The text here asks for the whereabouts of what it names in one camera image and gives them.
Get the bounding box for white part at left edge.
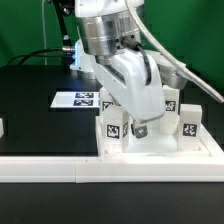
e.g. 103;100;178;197
0;118;4;139

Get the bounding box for white L-shaped obstacle fence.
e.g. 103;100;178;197
0;155;224;183

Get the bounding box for white square tabletop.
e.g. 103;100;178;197
96;117;224;158

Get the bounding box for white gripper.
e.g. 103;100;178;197
92;50;165;139

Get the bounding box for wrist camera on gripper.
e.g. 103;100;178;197
146;50;187;90

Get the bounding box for black cables on table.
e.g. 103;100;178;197
6;48;75;66

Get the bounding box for white sheet with AprilTags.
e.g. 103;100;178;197
51;91;100;109

